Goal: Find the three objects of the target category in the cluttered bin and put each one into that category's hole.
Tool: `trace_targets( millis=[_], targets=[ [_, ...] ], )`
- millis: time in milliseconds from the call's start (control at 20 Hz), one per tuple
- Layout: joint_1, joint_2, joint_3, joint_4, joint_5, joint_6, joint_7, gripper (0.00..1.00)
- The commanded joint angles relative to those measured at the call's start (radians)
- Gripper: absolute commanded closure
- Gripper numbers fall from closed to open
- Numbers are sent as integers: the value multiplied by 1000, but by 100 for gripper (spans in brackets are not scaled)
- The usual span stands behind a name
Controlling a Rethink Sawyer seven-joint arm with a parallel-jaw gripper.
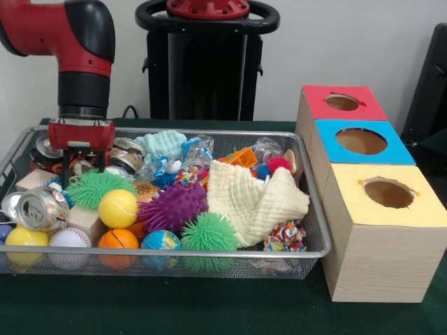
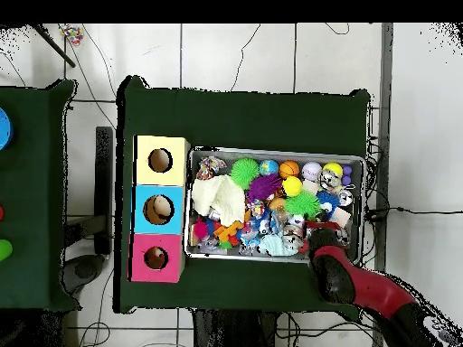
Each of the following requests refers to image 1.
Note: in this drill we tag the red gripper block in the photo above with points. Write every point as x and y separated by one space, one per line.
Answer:
82 134

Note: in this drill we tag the tiger striped plush toy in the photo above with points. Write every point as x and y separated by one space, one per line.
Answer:
81 166

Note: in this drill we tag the green spiky ball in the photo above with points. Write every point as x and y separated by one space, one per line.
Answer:
209 237
98 187

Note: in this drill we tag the cream muslin cloth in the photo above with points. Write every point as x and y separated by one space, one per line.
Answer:
255 202

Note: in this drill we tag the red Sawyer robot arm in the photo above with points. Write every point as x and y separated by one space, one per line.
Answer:
77 42

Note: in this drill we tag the shallow clear mesh bin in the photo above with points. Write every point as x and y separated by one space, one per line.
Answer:
311 248

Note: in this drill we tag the wooden box with three holes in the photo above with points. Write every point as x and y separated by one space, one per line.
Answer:
380 244

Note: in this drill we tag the yellow tennis ball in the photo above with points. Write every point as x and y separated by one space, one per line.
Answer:
118 209

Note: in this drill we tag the white baseball toy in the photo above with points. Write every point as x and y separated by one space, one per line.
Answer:
71 244

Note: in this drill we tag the orange basketball toy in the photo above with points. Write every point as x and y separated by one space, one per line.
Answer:
118 246

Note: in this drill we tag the purple spiky ball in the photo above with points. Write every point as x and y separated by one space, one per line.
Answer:
172 207

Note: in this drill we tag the blue globe ball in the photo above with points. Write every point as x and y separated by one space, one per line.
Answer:
160 246

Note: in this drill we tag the black chair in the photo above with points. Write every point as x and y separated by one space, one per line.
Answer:
429 91

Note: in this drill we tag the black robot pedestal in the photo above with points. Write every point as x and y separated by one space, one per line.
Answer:
202 77

